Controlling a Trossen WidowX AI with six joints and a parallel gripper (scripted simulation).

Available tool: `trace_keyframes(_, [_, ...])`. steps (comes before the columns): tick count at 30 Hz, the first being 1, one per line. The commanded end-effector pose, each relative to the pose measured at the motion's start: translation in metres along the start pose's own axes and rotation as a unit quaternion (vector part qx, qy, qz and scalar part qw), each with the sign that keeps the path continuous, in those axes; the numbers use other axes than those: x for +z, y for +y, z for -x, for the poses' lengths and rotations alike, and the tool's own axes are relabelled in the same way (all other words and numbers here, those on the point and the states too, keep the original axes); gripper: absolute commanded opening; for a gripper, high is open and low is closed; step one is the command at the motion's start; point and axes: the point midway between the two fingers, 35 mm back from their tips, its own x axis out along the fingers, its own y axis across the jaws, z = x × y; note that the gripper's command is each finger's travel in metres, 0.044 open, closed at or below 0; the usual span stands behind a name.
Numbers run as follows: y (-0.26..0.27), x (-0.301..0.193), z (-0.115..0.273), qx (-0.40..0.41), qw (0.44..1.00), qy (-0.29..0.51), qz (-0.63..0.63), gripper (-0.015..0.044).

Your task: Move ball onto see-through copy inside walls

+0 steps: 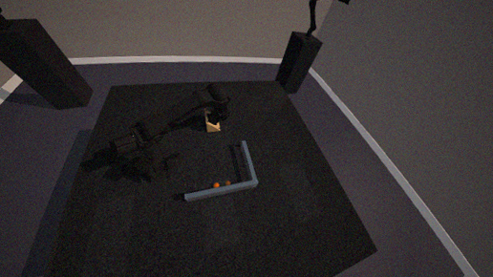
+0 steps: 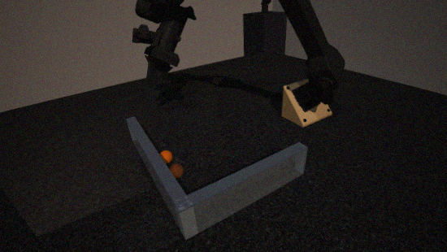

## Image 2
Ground clear l-shaped low wall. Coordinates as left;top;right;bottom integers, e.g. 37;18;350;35
126;116;308;213
128;125;306;240

